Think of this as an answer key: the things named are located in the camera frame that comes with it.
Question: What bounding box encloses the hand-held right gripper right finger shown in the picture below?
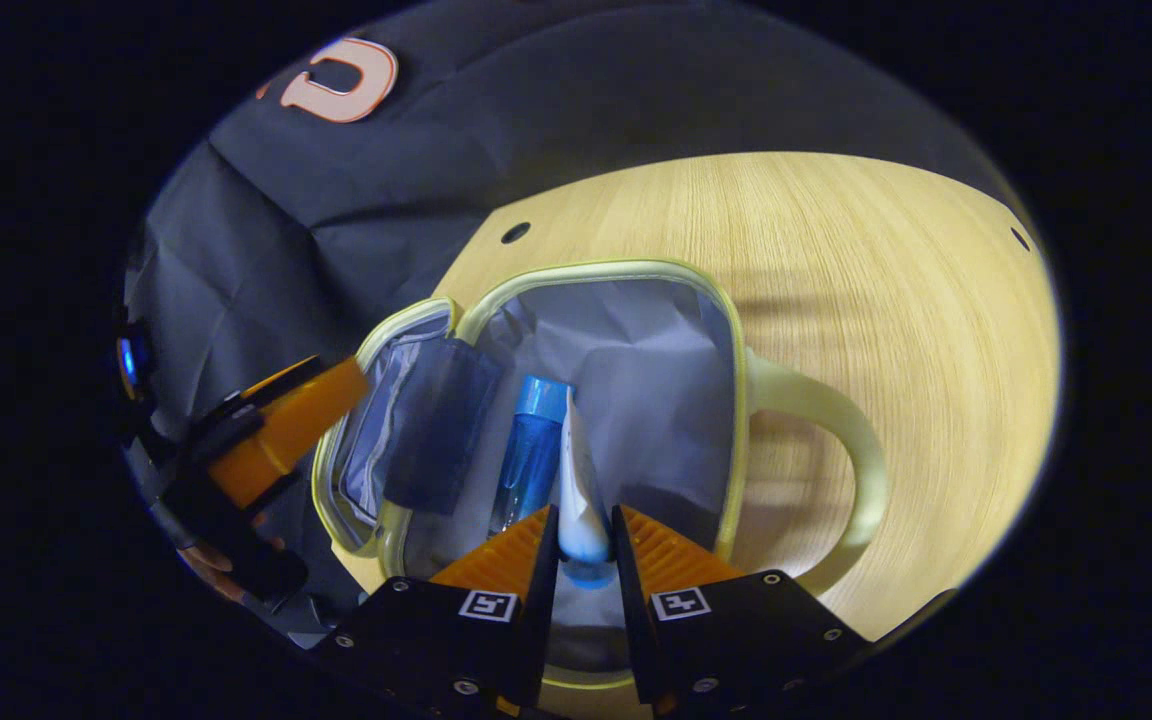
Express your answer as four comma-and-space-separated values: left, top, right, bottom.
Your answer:
611, 505, 873, 717

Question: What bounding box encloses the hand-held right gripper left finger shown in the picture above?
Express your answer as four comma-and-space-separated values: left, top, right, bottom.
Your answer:
311, 505, 563, 716

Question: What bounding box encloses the blue white tube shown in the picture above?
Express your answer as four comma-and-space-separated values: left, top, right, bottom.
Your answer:
555, 388, 615, 590

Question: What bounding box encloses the blue capped bottle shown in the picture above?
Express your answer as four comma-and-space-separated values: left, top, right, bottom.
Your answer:
489, 375, 575, 537

